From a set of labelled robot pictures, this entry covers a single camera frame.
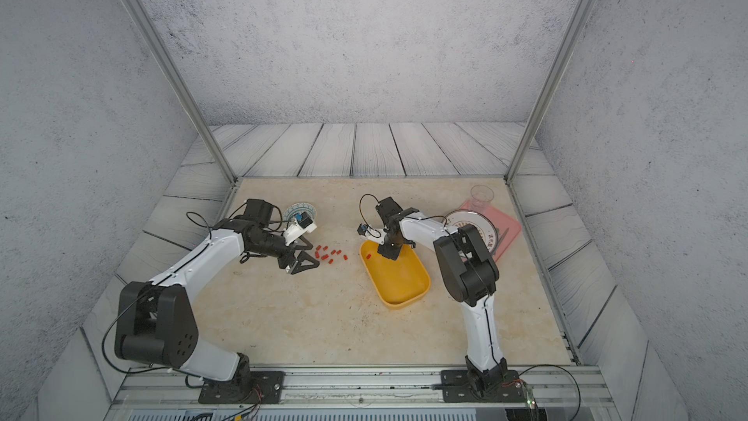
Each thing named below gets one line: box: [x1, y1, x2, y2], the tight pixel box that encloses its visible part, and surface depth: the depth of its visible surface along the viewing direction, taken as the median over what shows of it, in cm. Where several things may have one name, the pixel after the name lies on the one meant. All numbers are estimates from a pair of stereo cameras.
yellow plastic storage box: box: [359, 239, 431, 309], surface depth 92 cm
